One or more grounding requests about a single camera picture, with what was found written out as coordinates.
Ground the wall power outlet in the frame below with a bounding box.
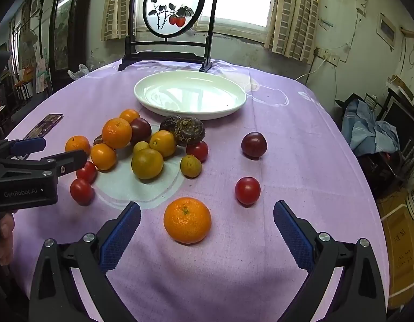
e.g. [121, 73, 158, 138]
[314, 49, 340, 65]

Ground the standing fan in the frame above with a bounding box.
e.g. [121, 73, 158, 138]
[19, 28, 38, 61]

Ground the large brown water chestnut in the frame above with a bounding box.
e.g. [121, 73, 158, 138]
[174, 117, 205, 147]

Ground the cardboard box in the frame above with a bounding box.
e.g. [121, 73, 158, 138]
[378, 188, 414, 309]

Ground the checked curtain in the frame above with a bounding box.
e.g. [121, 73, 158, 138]
[264, 0, 320, 61]
[101, 0, 135, 41]

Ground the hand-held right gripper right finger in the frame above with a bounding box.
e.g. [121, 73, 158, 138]
[273, 200, 387, 322]

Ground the white oval plate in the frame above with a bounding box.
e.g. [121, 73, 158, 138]
[134, 71, 247, 120]

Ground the large orange tangerine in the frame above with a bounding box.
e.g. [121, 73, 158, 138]
[164, 197, 212, 244]

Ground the red tomato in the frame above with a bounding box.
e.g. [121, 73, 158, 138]
[186, 141, 208, 162]
[76, 161, 98, 183]
[70, 178, 94, 205]
[235, 177, 261, 205]

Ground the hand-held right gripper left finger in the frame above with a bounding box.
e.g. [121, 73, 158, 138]
[28, 201, 142, 322]

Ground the dark framed picture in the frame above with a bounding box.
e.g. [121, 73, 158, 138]
[48, 0, 93, 71]

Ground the blue cloth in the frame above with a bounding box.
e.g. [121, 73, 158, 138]
[341, 99, 400, 156]

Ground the dark smartphone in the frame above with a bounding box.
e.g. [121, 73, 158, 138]
[24, 114, 63, 140]

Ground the yellow-orange citrus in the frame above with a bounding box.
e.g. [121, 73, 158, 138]
[149, 130, 177, 158]

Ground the small brown water chestnut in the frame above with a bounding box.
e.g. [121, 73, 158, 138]
[159, 115, 182, 133]

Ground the purple tablecloth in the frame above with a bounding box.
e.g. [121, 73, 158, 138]
[6, 58, 390, 322]

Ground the white plastic bag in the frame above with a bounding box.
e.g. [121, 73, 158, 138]
[67, 64, 90, 81]

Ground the green-orange tangerine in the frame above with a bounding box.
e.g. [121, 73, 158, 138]
[131, 148, 164, 180]

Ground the person's left hand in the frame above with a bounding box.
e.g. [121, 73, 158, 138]
[0, 213, 15, 266]

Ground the window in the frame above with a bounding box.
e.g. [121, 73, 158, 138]
[133, 0, 281, 36]

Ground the round painted screen on stand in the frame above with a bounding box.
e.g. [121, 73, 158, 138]
[119, 0, 223, 72]

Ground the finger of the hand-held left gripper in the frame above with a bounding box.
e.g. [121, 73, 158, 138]
[0, 137, 46, 160]
[0, 150, 88, 177]

